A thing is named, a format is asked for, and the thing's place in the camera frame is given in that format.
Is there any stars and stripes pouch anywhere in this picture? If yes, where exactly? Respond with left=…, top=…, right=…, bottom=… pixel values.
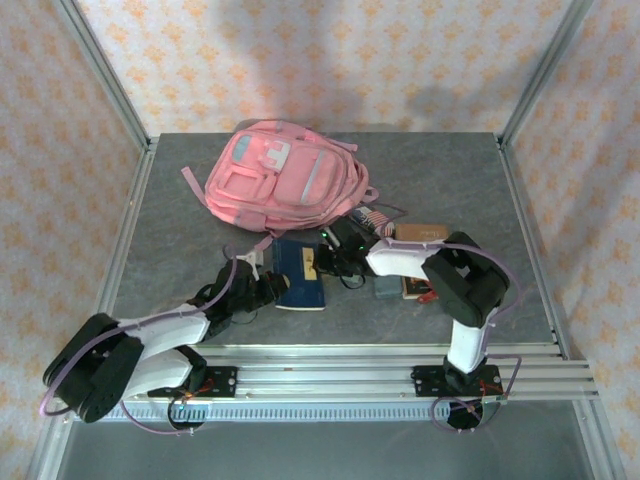
left=351, top=204, right=390, bottom=235

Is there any dark blue book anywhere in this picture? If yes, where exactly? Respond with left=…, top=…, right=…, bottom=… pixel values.
left=271, top=238, right=327, bottom=312

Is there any grey-blue pencil case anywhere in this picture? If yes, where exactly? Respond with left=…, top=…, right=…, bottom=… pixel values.
left=374, top=276, right=404, bottom=300

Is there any pink school backpack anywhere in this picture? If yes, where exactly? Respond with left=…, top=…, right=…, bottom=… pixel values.
left=180, top=118, right=409, bottom=266

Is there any dark brown book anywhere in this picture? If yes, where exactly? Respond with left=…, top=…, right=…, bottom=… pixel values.
left=401, top=276, right=435, bottom=301

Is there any black semicircular base cover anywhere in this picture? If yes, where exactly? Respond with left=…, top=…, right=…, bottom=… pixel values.
left=167, top=398, right=209, bottom=434
left=446, top=398, right=501, bottom=434

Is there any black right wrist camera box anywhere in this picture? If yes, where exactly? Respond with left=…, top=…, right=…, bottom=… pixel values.
left=317, top=248, right=350, bottom=277

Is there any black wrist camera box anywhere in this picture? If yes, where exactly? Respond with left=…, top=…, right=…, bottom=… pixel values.
left=317, top=248, right=350, bottom=277
left=264, top=271, right=292, bottom=303

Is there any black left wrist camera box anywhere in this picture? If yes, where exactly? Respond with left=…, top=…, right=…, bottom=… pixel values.
left=264, top=271, right=292, bottom=303

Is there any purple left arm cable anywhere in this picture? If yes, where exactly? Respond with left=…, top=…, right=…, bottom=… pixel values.
left=38, top=244, right=239, bottom=437

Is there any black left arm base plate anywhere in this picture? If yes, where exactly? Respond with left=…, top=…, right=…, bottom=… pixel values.
left=147, top=364, right=239, bottom=400

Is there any aluminium mounting rail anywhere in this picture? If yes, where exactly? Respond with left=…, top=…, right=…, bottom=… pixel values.
left=53, top=342, right=600, bottom=401

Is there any aluminium side rail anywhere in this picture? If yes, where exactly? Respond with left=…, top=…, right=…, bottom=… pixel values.
left=78, top=139, right=161, bottom=361
left=496, top=137, right=572, bottom=360

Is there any slotted grey cable duct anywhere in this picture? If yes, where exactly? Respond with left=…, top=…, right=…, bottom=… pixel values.
left=73, top=403, right=504, bottom=422

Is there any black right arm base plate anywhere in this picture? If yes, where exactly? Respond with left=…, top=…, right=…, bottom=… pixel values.
left=412, top=364, right=503, bottom=400

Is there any aluminium corner post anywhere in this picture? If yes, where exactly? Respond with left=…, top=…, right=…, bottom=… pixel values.
left=498, top=0, right=595, bottom=147
left=52, top=0, right=153, bottom=151

